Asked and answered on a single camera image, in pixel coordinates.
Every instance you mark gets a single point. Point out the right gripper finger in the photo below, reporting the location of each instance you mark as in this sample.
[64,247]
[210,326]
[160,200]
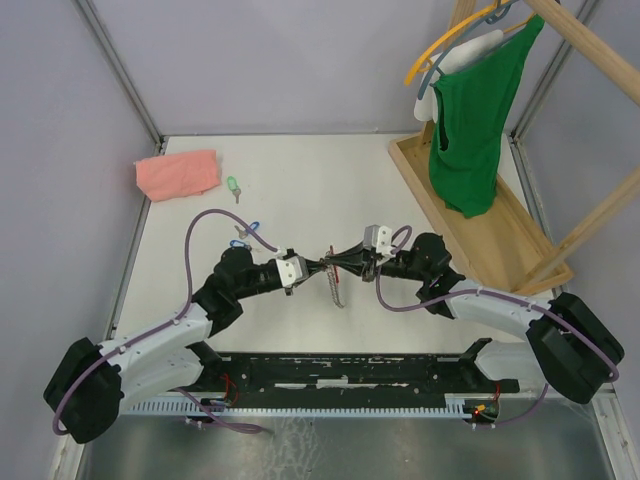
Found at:
[355,255]
[354,265]

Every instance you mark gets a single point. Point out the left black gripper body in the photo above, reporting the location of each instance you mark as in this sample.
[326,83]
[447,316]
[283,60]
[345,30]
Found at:
[263,281]

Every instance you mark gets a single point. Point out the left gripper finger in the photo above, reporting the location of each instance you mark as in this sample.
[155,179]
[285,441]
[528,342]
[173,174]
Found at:
[312,267]
[295,287]

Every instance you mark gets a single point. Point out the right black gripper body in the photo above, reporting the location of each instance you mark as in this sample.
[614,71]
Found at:
[400,268]

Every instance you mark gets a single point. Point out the silver chain keyring red tag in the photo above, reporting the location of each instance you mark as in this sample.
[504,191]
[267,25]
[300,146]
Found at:
[334,289]

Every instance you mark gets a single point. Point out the key with red tag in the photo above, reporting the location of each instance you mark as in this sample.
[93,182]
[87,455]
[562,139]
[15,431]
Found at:
[335,271]

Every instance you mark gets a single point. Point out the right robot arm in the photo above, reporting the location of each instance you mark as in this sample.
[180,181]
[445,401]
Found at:
[560,342]

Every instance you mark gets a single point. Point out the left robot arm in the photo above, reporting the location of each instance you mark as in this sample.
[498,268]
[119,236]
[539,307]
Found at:
[85,418]

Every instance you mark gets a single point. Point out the key with blue tag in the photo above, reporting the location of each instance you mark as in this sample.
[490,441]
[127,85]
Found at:
[237,243]
[245,232]

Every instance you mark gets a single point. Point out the wooden clothes rack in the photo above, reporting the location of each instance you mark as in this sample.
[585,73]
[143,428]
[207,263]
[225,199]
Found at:
[505,248]

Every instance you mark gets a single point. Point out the key with green tag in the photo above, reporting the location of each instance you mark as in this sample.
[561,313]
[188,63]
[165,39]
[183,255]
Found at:
[234,187]

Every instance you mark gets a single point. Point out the pink folded cloth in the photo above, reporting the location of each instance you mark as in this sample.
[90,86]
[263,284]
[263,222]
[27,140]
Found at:
[167,177]

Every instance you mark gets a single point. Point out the white cloth on hanger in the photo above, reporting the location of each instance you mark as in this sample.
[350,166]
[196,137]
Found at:
[463,55]

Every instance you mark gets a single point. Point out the green shirt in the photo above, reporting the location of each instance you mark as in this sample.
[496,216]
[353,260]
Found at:
[473,106]

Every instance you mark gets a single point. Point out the yellow hanger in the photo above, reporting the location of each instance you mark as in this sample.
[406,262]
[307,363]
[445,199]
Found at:
[450,40]

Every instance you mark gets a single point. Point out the blue-grey hanger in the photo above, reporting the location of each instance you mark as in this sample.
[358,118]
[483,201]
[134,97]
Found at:
[440,65]

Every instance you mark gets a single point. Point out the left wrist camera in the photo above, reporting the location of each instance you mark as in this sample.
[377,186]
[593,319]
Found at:
[292,269]

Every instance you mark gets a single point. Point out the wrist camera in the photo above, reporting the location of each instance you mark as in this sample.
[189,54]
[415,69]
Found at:
[378,238]
[292,269]

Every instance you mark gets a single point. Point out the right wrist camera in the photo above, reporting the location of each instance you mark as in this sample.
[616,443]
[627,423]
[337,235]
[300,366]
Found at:
[378,238]

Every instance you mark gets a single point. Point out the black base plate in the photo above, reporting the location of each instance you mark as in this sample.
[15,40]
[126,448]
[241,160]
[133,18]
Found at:
[343,381]

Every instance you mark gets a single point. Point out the aluminium frame rail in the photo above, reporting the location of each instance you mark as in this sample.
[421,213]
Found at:
[497,368]

